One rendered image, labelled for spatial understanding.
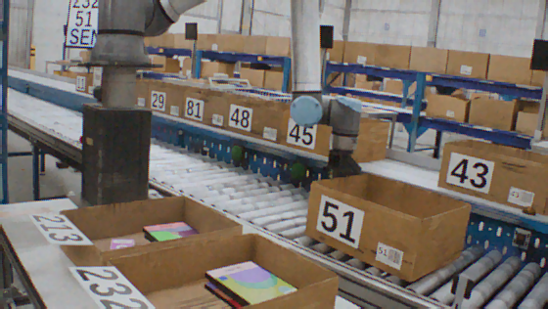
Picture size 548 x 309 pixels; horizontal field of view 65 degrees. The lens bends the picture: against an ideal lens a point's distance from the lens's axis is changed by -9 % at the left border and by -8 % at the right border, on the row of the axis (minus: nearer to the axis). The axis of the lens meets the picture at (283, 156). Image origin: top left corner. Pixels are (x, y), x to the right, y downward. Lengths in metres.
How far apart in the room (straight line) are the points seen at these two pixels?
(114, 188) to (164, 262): 0.53
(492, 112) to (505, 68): 0.63
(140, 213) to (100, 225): 0.12
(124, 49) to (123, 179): 0.40
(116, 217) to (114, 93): 0.40
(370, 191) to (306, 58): 0.53
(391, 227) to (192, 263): 0.52
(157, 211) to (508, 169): 1.12
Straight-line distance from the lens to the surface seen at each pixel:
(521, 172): 1.64
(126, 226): 1.34
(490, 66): 6.44
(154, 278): 1.04
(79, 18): 2.57
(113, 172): 1.50
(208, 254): 1.10
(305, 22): 1.39
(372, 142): 2.05
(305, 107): 1.36
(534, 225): 1.59
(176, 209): 1.40
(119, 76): 1.50
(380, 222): 1.27
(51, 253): 1.26
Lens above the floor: 1.26
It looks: 11 degrees down
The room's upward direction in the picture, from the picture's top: 6 degrees clockwise
